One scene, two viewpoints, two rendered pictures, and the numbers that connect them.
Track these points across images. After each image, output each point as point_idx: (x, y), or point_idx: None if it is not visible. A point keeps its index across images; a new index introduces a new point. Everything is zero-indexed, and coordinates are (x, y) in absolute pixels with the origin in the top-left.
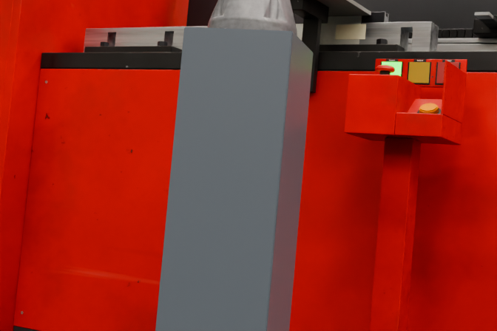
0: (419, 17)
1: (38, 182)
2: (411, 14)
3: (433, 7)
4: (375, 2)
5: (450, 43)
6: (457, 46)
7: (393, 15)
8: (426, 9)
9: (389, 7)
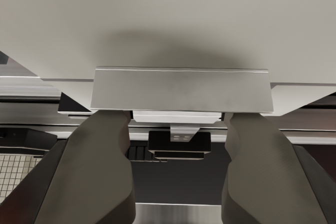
0: (161, 183)
1: None
2: (170, 186)
3: (148, 192)
4: (208, 201)
5: (77, 125)
6: (68, 121)
7: (187, 186)
8: (155, 190)
9: (192, 195)
